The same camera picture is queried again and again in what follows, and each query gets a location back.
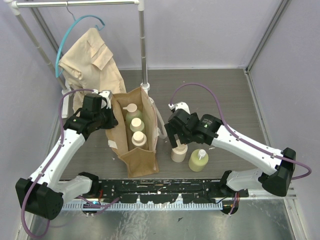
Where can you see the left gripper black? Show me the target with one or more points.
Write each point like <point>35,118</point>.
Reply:
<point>110,118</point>

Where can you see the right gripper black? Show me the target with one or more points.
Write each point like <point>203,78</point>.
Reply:
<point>171,130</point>

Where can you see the green bottle beige cap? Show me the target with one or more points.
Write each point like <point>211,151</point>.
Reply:
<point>137,125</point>

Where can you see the green pump bottle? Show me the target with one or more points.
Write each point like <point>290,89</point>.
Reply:
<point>132,112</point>
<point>198,160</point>

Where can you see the brown canvas bag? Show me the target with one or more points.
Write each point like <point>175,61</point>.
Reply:
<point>139,162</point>

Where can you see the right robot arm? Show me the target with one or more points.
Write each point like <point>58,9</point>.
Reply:
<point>274,167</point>

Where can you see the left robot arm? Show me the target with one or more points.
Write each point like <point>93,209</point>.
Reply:
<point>42,193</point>

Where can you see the beige shirt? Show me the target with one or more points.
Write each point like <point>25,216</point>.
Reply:
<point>89,64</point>

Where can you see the teal clothes hanger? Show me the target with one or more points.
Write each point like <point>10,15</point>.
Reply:
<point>65,42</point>

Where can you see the white clothes rack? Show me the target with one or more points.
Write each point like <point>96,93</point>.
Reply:
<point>15,7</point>

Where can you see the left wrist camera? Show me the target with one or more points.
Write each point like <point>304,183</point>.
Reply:
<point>106,98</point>

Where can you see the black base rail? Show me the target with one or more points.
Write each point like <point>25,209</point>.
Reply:
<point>159,191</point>

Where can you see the white cable tray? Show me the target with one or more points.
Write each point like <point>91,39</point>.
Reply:
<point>178,205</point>

